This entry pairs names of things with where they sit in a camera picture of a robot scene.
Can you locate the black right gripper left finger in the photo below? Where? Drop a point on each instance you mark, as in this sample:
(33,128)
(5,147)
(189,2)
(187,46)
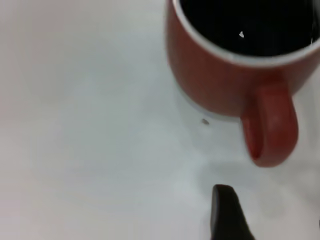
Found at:
(225,215)

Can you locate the red ceramic mug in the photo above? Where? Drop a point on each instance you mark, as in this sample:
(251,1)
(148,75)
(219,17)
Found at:
(212,82)

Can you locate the black coffee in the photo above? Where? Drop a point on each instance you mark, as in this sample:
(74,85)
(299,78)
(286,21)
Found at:
(250,20)

